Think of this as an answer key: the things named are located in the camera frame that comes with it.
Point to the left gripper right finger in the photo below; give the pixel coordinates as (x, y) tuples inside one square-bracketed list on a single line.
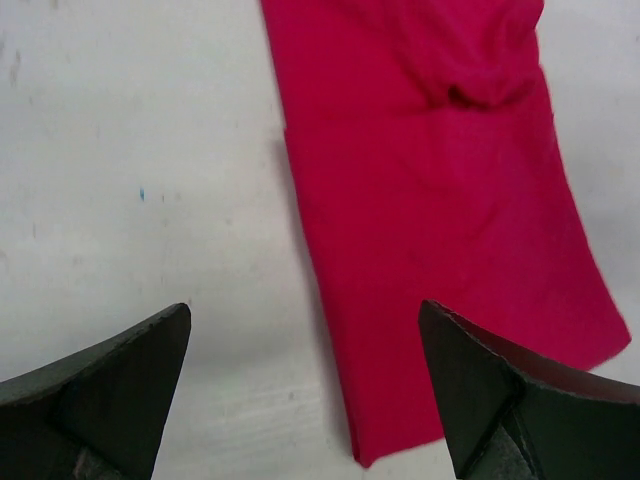
[(510, 413)]

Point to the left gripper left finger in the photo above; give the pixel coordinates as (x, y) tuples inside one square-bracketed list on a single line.
[(99, 413)]

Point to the bright red t shirt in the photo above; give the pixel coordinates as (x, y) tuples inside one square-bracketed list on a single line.
[(421, 141)]

